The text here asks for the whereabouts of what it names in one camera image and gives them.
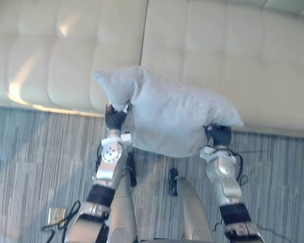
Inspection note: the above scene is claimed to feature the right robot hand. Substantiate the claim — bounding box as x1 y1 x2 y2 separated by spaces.
204 124 232 147

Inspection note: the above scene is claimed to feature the left dark robot foot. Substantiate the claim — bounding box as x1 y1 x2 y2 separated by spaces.
127 152 137 187

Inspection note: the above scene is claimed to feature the cream leather sofa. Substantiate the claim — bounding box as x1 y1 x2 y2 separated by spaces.
0 0 304 139

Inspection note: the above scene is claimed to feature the right silver robot leg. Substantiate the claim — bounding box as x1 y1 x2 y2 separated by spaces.
174 175 214 243

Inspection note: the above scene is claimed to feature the right dark robot foot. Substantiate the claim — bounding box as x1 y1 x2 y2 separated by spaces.
168 168 179 196

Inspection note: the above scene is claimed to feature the left silver robot leg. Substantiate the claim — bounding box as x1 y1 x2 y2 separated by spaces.
108 151 138 243

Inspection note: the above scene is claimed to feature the dark robot foot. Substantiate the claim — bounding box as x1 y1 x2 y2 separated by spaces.
168 168 179 196
127 152 137 187

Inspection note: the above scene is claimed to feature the white square cushion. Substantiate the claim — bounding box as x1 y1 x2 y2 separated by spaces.
91 66 245 158

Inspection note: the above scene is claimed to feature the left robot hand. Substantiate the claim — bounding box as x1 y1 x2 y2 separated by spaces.
104 100 132 131

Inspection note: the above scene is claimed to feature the small square brass floor plate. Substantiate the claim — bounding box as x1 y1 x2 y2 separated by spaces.
48 207 66 225

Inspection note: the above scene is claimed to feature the silver robot leg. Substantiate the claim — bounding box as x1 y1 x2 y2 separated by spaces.
108 151 138 243
174 175 214 243

